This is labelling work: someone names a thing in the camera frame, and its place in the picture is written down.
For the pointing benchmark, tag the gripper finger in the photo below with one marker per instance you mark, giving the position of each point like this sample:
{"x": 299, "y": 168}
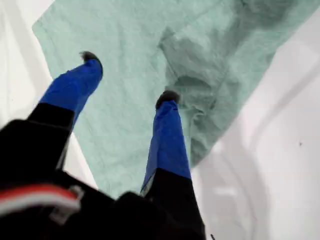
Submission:
{"x": 167, "y": 140}
{"x": 72, "y": 85}

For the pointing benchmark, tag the pale green T-shirt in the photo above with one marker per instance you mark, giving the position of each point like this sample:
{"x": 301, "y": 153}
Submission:
{"x": 125, "y": 75}

